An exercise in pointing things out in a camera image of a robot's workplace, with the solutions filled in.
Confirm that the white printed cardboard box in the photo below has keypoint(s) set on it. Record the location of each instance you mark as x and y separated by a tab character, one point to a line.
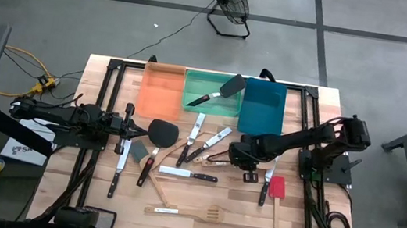
25	153

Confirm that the black support beam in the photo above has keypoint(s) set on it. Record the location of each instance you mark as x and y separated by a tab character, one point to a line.
9	125

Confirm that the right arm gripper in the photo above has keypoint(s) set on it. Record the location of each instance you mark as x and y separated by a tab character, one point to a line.
245	153

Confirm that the teal green plastic bin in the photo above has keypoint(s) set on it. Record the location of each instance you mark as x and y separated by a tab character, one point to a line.
199	86

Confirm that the black round-head spatula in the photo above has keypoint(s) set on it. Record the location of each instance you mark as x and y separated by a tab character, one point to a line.
163	133

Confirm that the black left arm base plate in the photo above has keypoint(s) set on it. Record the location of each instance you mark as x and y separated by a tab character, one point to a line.
77	142

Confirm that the black metal table frame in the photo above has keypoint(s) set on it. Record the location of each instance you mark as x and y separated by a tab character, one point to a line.
311	90

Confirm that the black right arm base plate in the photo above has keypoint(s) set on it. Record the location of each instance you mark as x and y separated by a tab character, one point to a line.
337	175

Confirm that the black square-head spatula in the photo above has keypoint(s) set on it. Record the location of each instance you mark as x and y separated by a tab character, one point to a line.
232	85

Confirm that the black box device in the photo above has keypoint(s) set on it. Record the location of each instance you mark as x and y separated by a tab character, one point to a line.
75	218

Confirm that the slotted wooden spoon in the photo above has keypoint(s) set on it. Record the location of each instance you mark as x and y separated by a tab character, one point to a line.
212	213

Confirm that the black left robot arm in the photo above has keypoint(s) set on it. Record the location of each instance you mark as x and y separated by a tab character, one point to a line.
50	111

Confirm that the dark blue plastic bin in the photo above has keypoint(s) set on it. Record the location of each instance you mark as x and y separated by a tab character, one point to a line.
263	110

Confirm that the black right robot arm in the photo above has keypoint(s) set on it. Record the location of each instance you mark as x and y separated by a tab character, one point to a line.
303	137

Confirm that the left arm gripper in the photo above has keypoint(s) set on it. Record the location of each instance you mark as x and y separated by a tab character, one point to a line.
125	127

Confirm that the forked wooden spoon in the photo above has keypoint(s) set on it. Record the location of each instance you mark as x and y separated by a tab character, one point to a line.
199	158

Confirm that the orange plastic bin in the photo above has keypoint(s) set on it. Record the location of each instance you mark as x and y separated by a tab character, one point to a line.
158	96

